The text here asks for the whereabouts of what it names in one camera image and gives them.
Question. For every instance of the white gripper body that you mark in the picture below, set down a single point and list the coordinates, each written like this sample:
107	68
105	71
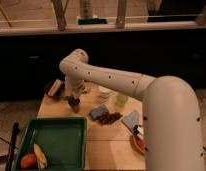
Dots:
76	93

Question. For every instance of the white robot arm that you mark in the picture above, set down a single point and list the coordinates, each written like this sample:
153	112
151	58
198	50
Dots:
170	109

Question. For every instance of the metal cup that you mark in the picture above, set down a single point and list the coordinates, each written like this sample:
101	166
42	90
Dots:
75	105

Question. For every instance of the white small cup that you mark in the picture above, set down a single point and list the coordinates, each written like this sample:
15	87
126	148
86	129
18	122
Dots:
104	92

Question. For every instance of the green translucent cup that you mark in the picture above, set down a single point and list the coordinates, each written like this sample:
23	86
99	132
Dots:
121	100

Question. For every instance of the dark brown bowl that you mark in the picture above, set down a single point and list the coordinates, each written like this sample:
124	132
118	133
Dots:
60	92

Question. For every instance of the blue sponge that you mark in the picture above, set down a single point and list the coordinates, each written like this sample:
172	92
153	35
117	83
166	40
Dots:
98	112

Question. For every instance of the brown grape bunch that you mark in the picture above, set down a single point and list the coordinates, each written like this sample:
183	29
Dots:
109	118

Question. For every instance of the green plastic tray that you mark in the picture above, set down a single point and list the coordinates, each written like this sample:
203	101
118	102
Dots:
63	141

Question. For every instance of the grey blue cloth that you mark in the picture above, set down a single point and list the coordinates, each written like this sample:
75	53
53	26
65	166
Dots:
131	121

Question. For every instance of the black pole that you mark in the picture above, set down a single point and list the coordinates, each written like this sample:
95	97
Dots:
12	146

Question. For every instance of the green base stand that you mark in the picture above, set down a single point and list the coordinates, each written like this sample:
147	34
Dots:
90	21

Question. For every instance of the white dish brush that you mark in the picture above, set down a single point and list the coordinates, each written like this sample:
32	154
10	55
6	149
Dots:
138	131

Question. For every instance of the orange red bowl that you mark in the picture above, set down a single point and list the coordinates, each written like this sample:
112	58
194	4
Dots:
138	144

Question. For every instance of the orange round fruit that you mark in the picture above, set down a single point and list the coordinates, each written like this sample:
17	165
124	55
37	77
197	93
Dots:
28	161

